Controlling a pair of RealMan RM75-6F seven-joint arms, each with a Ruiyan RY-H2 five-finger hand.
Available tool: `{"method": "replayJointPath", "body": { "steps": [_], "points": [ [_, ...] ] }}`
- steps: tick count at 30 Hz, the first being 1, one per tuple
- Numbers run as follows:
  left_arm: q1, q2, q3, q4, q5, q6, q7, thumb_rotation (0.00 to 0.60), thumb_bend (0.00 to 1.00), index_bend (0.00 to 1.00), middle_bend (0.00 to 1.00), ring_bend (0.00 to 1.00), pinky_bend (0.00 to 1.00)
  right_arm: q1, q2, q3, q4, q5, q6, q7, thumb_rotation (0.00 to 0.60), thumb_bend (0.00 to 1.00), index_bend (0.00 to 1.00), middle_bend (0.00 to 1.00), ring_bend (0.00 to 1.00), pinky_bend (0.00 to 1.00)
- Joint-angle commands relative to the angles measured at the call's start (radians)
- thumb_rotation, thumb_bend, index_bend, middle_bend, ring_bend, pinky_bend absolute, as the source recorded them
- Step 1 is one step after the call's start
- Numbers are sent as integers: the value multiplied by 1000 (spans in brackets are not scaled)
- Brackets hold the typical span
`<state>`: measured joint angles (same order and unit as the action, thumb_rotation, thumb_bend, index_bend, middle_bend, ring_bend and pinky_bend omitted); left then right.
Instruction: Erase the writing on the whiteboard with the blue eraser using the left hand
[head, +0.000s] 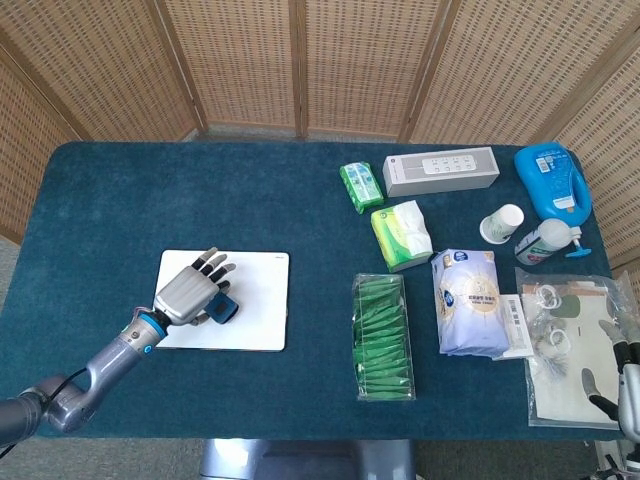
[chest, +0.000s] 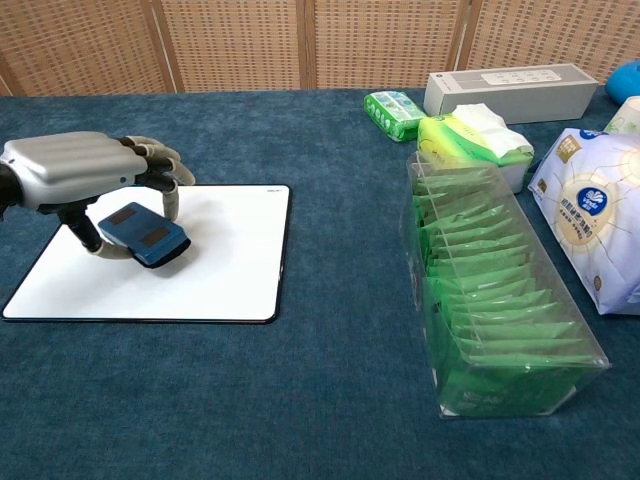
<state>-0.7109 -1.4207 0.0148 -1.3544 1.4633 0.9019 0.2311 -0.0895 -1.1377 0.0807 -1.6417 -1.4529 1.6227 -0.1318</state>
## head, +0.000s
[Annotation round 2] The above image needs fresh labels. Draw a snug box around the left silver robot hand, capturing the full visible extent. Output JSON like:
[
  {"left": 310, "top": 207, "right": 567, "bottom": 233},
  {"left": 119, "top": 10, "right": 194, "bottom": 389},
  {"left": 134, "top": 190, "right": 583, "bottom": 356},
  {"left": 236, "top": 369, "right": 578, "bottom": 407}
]
[{"left": 152, "top": 245, "right": 237, "bottom": 329}]

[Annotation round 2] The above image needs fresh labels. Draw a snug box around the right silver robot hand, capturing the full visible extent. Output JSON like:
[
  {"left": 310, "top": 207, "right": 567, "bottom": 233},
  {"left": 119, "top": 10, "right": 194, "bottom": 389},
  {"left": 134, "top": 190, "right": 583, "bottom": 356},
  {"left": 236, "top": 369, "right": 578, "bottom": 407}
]
[{"left": 581, "top": 298, "right": 640, "bottom": 444}]

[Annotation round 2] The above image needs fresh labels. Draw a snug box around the blue whiteboard eraser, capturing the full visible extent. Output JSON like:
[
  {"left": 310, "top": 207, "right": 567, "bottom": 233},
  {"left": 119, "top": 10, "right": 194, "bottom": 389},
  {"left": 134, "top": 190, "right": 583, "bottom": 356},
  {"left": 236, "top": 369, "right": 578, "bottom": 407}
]
[{"left": 207, "top": 294, "right": 240, "bottom": 324}]

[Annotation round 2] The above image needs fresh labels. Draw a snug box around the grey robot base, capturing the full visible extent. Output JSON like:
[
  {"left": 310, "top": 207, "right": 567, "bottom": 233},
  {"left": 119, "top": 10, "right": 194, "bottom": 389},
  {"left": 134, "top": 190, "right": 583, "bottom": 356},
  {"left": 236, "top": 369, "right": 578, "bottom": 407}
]
[{"left": 199, "top": 438, "right": 417, "bottom": 480}]

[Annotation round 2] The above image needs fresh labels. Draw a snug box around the white dry-erase board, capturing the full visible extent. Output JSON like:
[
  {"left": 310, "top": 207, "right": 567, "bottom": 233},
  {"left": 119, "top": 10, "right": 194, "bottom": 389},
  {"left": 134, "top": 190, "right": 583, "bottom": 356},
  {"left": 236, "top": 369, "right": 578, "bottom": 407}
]
[{"left": 152, "top": 249, "right": 291, "bottom": 353}]

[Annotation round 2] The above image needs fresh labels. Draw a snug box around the clear plastic bag with items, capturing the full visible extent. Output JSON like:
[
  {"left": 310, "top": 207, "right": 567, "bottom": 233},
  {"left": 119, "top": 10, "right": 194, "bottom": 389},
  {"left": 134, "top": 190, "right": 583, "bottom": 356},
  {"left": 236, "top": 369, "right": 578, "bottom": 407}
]
[{"left": 514, "top": 267, "right": 636, "bottom": 430}]

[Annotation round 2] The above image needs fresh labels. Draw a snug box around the dark teal tablecloth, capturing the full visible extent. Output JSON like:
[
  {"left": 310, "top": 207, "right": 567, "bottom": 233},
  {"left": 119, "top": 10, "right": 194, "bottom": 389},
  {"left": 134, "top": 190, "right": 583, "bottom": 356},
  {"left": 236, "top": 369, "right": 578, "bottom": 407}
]
[{"left": 0, "top": 141, "right": 621, "bottom": 442}]

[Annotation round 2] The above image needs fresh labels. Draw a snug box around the white pump bottle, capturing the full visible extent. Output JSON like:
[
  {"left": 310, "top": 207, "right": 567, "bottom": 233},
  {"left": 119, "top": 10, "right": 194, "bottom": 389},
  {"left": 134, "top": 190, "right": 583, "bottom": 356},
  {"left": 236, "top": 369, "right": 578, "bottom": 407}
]
[{"left": 514, "top": 217, "right": 595, "bottom": 266}]

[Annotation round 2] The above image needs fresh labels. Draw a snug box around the lavender white tissue pack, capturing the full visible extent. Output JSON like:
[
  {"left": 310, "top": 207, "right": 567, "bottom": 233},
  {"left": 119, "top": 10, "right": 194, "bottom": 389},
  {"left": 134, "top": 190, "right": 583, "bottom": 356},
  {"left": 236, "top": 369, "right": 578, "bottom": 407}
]
[{"left": 430, "top": 248, "right": 511, "bottom": 359}]

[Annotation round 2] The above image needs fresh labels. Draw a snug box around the clear box of green sachets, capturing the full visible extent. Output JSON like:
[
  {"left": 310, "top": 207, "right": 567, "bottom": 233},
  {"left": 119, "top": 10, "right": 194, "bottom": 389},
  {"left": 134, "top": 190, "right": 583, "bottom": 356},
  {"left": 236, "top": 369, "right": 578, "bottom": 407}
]
[{"left": 352, "top": 272, "right": 417, "bottom": 402}]

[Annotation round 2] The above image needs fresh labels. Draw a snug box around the white paper cup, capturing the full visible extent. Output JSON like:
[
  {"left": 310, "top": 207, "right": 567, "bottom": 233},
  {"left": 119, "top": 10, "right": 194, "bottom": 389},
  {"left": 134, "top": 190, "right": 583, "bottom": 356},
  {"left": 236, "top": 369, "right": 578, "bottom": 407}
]
[{"left": 479, "top": 203, "right": 525, "bottom": 245}]

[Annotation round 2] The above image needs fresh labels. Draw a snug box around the green pocket tissue pack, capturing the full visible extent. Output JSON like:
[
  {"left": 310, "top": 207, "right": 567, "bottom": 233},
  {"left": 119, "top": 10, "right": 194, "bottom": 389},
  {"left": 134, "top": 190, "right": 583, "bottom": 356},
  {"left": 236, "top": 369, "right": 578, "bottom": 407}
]
[{"left": 339, "top": 161, "right": 385, "bottom": 215}]

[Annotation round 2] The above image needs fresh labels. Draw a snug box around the yellow-green open tissue pack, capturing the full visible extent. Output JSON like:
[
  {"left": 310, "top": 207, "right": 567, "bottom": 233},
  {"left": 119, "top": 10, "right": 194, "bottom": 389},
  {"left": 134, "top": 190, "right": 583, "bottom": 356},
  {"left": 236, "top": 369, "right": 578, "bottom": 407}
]
[{"left": 370, "top": 199, "right": 434, "bottom": 274}]

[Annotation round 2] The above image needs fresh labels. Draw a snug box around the blue detergent bottle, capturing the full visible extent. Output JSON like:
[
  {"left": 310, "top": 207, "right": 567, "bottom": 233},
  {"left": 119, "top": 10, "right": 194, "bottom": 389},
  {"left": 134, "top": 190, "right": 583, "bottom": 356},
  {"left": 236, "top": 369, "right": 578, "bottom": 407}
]
[{"left": 513, "top": 141, "right": 594, "bottom": 221}]

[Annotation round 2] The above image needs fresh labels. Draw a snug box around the rattan wooden folding screen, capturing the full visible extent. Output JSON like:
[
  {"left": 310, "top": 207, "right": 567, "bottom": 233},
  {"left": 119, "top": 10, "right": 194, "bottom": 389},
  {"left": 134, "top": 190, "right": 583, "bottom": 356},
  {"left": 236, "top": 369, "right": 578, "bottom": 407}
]
[{"left": 0, "top": 0, "right": 640, "bottom": 274}]

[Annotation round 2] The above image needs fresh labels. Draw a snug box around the grey power strip box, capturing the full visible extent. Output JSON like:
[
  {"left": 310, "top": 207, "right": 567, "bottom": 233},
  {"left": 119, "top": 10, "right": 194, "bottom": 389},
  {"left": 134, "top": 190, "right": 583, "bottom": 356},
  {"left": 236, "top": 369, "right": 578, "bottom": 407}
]
[{"left": 382, "top": 146, "right": 501, "bottom": 198}]

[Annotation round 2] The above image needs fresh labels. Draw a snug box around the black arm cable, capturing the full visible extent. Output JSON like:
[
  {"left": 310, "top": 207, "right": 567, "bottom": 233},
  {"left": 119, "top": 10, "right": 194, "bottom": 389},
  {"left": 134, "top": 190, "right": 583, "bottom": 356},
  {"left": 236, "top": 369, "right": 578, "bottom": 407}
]
[{"left": 47, "top": 367, "right": 89, "bottom": 402}]

